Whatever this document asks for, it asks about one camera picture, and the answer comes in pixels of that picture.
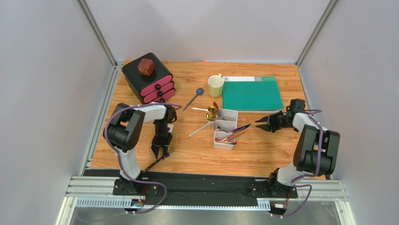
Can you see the pale yellow mug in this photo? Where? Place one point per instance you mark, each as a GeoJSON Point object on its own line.
{"type": "Point", "coordinates": [215, 85]}

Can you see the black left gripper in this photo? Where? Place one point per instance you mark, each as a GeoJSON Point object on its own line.
{"type": "Point", "coordinates": [156, 143]}

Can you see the blue grey plastic spoon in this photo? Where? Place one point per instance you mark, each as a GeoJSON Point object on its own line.
{"type": "Point", "coordinates": [199, 92]}

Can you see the red brown cube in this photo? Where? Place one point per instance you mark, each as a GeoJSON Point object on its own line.
{"type": "Point", "coordinates": [146, 67]}

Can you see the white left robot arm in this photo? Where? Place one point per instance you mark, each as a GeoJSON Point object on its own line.
{"type": "Point", "coordinates": [122, 133]}

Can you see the iridescent purple knife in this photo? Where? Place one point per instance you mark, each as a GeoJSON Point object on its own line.
{"type": "Point", "coordinates": [239, 128]}

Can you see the white compartment organizer box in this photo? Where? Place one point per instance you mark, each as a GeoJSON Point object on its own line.
{"type": "Point", "coordinates": [227, 119]}

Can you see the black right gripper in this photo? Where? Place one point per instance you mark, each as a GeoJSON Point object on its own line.
{"type": "Point", "coordinates": [271, 121]}

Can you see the black pink drawer box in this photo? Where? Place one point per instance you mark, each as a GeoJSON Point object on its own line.
{"type": "Point", "coordinates": [157, 87]}

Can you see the white handled ladle spoon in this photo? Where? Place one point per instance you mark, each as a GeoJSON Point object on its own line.
{"type": "Point", "coordinates": [209, 123]}

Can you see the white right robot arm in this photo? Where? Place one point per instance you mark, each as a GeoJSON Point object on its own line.
{"type": "Point", "coordinates": [316, 151]}

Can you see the white ceramic spoon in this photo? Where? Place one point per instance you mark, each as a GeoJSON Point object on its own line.
{"type": "Point", "coordinates": [200, 109]}

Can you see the green notebook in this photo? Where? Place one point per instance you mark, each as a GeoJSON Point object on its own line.
{"type": "Point", "coordinates": [251, 93]}

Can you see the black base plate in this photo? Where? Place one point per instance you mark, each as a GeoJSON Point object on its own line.
{"type": "Point", "coordinates": [183, 189]}

